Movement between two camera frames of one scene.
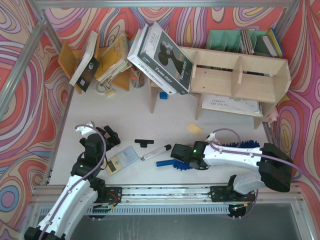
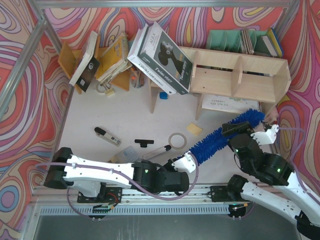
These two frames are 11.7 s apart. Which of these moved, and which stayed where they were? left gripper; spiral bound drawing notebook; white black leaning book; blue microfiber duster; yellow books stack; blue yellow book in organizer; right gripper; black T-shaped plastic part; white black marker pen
Moved: right gripper; blue microfiber duster; left gripper
Stayed: yellow books stack; white black leaning book; spiral bound drawing notebook; white black marker pen; black T-shaped plastic part; blue yellow book in organizer
